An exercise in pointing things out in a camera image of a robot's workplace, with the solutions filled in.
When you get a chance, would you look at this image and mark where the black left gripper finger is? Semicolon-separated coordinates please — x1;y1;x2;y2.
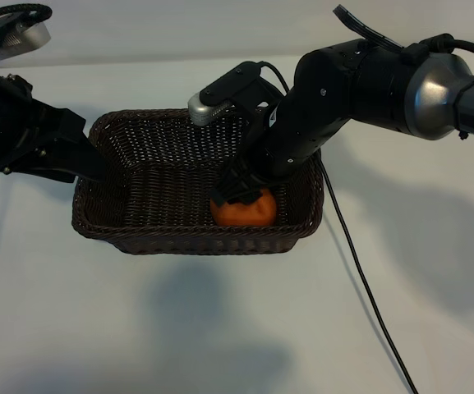
53;136;109;186
0;162;76;186

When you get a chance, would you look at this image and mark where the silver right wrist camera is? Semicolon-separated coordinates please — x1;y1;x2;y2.
187;61;283;126

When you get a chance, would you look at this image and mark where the orange fruit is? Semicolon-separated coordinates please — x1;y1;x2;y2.
209;187;278;228

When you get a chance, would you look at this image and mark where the long thin black cable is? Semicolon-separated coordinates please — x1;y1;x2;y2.
320;158;420;394

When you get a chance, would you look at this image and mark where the dark brown woven basket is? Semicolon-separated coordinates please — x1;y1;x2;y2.
71;107;325;256

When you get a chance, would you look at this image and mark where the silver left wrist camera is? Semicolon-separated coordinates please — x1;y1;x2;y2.
0;20;53;65

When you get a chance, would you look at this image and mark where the braided black camera cable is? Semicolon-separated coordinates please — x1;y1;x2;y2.
0;2;53;32

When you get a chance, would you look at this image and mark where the short black camera cable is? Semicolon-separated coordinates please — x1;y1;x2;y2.
258;60;292;94

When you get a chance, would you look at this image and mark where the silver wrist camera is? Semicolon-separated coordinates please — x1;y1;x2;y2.
187;61;283;126
0;20;53;65

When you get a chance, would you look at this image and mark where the flat black ribbon cable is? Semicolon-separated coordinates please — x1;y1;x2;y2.
332;3;405;52

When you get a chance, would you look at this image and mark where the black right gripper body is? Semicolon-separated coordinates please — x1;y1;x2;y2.
235;91;345;185

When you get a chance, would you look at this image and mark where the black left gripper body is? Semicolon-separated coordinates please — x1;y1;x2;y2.
0;72;89;173

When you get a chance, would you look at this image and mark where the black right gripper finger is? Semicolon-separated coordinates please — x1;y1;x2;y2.
210;163;255;209
239;175;271;206

